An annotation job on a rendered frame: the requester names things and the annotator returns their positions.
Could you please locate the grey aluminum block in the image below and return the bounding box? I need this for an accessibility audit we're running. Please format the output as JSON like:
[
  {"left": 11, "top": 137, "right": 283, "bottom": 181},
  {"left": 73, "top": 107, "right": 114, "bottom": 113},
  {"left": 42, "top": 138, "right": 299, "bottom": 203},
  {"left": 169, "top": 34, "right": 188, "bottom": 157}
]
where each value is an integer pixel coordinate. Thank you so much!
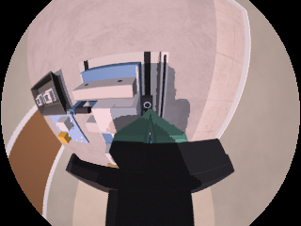
[{"left": 56, "top": 117, "right": 73, "bottom": 132}]

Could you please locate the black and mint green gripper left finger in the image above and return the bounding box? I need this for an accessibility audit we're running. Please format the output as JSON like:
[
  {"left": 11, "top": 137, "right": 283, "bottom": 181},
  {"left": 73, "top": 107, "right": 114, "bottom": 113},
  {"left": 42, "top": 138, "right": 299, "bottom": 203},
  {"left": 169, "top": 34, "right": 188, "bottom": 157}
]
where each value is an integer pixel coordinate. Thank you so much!
[{"left": 112, "top": 109, "right": 151, "bottom": 143}]

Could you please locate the grey block with pocket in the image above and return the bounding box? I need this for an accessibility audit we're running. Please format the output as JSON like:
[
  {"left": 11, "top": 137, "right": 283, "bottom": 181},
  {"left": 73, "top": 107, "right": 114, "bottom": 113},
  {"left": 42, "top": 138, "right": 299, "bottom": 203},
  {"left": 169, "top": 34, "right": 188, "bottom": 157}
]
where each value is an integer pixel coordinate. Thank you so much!
[
  {"left": 43, "top": 87, "right": 58, "bottom": 104},
  {"left": 36, "top": 91, "right": 46, "bottom": 105}
]

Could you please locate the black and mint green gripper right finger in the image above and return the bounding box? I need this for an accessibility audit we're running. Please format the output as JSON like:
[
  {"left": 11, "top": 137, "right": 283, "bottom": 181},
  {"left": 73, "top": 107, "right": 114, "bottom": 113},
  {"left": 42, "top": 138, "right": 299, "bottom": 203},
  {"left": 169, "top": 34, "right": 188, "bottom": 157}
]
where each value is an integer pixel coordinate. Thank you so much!
[{"left": 150, "top": 109, "right": 188, "bottom": 143}]

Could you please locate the pale grey rectangular block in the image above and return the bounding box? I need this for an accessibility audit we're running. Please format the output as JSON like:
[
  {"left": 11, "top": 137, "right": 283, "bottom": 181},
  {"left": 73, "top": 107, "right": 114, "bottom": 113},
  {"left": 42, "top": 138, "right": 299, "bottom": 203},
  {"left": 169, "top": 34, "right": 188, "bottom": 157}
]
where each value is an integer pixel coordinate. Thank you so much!
[{"left": 91, "top": 94, "right": 141, "bottom": 132}]

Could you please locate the yellow block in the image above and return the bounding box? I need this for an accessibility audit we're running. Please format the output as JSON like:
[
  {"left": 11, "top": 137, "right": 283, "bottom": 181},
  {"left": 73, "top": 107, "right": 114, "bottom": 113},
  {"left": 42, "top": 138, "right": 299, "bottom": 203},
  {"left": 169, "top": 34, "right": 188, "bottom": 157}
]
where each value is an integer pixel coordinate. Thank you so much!
[{"left": 58, "top": 131, "right": 71, "bottom": 144}]

